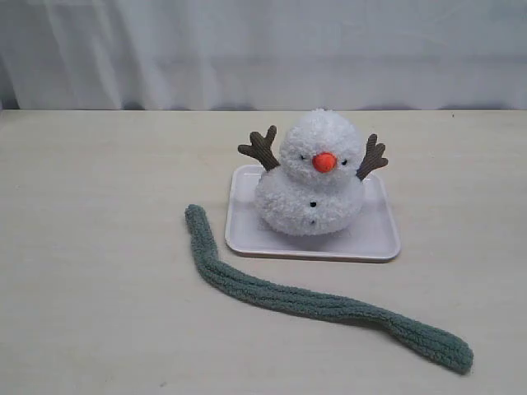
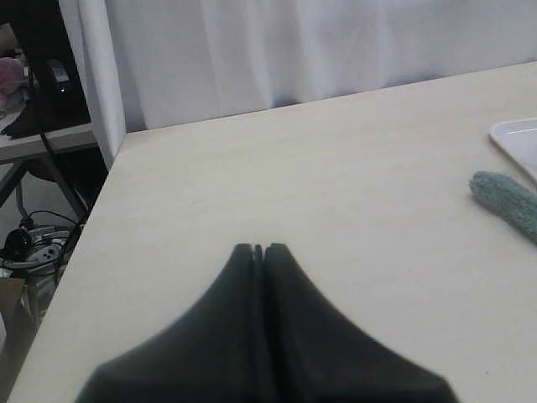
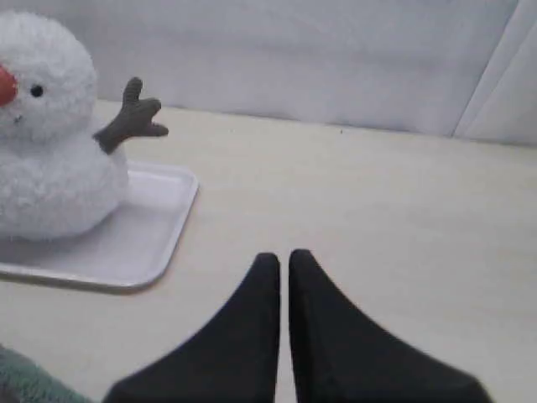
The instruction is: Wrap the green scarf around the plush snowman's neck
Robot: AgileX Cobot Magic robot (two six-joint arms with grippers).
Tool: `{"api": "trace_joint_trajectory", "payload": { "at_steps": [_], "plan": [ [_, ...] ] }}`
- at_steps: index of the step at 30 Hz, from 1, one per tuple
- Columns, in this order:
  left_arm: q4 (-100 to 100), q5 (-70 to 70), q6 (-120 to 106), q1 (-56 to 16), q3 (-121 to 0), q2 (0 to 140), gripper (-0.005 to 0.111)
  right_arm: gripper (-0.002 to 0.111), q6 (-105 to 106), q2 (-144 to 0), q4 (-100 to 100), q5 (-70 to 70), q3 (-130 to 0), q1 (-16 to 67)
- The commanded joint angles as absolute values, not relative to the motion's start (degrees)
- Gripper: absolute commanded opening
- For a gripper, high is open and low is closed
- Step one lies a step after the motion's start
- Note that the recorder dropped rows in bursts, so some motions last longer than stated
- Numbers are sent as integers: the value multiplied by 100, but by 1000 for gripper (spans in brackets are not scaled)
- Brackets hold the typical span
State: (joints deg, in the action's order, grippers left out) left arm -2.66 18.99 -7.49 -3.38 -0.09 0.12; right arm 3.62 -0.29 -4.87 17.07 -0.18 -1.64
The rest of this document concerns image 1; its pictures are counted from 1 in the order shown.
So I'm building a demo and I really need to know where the green knitted scarf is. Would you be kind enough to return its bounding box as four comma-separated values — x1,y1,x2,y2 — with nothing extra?
184,204,474,375

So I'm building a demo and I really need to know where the white plush snowman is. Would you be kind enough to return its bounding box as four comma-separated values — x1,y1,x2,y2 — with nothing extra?
237,109,389,236

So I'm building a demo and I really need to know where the white rectangular tray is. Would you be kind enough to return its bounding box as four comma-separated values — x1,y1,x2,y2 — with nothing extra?
224,165,401,263

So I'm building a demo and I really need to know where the white backdrop curtain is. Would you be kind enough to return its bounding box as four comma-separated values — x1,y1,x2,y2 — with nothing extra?
1,1,526,110

